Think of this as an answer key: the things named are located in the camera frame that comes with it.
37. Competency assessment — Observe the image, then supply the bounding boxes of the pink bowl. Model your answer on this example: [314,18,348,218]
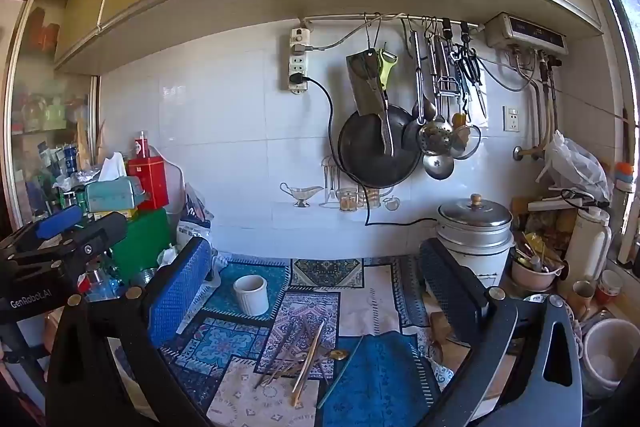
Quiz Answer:
[510,252,566,293]

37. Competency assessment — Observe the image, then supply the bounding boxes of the black power cable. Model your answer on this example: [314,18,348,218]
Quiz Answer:
[300,76,441,228]

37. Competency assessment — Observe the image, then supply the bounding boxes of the cleaver with wooden handle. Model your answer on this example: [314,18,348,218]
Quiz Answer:
[346,49,396,158]

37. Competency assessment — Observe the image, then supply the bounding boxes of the window frame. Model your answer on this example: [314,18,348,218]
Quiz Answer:
[580,0,640,258]

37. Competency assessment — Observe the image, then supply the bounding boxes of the white power strip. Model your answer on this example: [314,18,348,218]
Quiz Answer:
[288,27,312,96]

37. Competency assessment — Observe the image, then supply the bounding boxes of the crumpled white plastic bag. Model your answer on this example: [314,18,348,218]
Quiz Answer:
[156,246,182,269]

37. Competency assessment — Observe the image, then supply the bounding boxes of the white thermos jug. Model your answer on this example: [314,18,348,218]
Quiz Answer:
[562,206,613,303]

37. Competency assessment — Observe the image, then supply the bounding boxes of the white bucket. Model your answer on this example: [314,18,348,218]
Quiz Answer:
[580,318,636,400]

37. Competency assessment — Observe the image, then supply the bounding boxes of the patterned blue mat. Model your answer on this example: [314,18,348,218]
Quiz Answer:
[160,257,481,427]

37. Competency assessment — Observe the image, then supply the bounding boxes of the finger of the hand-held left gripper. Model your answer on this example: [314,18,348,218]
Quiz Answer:
[27,211,128,290]
[0,204,86,260]

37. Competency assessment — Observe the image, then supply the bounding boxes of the gold spoon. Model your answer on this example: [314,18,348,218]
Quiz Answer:
[267,348,351,382]

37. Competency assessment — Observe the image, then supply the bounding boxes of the steel masher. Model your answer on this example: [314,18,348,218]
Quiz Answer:
[436,34,461,96]

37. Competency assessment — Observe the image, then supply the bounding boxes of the glass-door cabinet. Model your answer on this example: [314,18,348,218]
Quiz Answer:
[0,0,101,228]

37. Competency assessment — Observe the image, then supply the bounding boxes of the red tin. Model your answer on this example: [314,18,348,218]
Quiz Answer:
[127,155,169,211]

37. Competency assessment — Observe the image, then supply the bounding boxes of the clear printed food bag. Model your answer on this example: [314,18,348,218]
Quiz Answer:
[175,184,216,253]

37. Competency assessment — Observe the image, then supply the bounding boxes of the kitchen scissors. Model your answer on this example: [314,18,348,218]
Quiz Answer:
[452,47,488,118]

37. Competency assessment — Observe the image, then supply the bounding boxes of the steel ladle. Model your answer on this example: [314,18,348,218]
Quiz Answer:
[410,29,456,182]

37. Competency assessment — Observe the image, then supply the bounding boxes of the green box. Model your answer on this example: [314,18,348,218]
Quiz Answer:
[110,207,173,283]

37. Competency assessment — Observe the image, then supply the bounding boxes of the yellow box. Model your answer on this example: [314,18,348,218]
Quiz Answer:
[92,208,138,221]

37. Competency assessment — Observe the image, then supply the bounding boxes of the teal tissue box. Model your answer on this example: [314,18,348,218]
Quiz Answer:
[84,152,148,214]

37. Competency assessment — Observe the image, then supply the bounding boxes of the white water heater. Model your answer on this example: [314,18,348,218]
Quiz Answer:
[482,12,571,56]

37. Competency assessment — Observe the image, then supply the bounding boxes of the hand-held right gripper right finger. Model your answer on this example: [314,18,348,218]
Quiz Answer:
[417,238,583,427]

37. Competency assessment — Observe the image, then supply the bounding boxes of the steel slotted skimmer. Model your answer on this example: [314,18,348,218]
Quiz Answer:
[417,34,453,156]

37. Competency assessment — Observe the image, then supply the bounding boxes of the round hanging lid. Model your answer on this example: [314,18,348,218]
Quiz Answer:
[450,123,483,161]

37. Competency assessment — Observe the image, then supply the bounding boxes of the white hanging rail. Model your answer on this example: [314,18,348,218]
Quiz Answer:
[300,13,486,32]

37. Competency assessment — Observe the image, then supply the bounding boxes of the teal chopstick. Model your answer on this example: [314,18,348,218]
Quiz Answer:
[316,335,364,409]

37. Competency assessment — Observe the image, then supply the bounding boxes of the black wok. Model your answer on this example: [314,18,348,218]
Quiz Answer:
[338,104,423,188]

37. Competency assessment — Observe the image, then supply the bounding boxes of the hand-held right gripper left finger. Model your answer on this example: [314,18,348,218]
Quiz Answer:
[45,236,216,427]

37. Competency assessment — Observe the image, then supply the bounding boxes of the orange and white cup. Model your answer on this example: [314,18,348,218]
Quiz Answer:
[595,269,623,305]

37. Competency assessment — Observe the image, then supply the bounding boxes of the beige cup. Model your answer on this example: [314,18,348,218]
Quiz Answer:
[571,279,596,313]

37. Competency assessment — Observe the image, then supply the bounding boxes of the dark chopstick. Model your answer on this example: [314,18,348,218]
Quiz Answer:
[255,327,297,389]

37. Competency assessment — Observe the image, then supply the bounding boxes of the gold chopstick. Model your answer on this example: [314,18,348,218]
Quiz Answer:
[291,321,326,408]

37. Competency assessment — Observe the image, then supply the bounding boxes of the green peeler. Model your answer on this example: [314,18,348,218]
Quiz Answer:
[376,48,399,90]

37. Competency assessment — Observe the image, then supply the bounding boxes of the water heater pipes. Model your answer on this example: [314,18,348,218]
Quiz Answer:
[514,52,562,162]

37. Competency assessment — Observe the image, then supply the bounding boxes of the white ceramic cup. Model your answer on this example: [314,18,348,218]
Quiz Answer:
[233,275,271,318]

